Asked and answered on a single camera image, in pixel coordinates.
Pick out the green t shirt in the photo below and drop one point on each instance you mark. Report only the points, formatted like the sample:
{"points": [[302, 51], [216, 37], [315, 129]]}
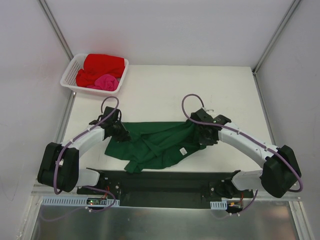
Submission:
{"points": [[156, 145]]}

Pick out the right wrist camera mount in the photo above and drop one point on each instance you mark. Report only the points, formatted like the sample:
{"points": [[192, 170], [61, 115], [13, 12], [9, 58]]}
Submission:
{"points": [[210, 112]]}

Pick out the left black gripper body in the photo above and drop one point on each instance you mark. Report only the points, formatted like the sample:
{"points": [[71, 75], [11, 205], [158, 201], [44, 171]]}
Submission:
{"points": [[122, 134]]}

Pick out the aluminium frame post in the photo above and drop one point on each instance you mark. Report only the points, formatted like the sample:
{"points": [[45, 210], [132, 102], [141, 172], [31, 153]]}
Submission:
{"points": [[56, 28], [294, 5]]}

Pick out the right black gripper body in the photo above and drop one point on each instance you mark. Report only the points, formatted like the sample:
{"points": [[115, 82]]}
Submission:
{"points": [[204, 136]]}

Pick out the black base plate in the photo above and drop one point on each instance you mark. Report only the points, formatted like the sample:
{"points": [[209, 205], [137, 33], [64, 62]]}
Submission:
{"points": [[150, 189]]}

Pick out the left white cable duct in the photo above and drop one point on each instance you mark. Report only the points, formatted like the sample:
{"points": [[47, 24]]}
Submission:
{"points": [[79, 201]]}

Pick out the red t shirt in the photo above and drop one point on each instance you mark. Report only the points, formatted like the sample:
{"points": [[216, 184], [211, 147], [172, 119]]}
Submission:
{"points": [[97, 65]]}

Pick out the left aluminium frame post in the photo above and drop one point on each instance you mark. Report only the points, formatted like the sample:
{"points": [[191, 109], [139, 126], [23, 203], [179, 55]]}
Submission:
{"points": [[56, 28]]}

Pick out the white cable duct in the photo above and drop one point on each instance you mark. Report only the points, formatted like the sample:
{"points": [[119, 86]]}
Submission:
{"points": [[79, 201], [219, 205]]}

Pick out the white plastic basket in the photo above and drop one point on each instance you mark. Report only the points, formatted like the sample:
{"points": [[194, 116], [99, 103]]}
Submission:
{"points": [[68, 78]]}

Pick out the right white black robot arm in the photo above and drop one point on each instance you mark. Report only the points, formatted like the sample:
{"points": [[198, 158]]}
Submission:
{"points": [[279, 169]]}

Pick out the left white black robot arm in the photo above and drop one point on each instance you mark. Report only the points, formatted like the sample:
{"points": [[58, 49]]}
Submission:
{"points": [[60, 165]]}

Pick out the right aluminium frame post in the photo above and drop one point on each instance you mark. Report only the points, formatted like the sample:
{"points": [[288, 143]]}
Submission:
{"points": [[294, 5]]}

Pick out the pink t shirt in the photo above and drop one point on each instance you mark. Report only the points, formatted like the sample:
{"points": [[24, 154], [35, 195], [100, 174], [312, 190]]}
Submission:
{"points": [[106, 82]]}

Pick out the right white cable duct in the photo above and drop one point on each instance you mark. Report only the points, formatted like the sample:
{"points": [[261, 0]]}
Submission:
{"points": [[219, 205]]}

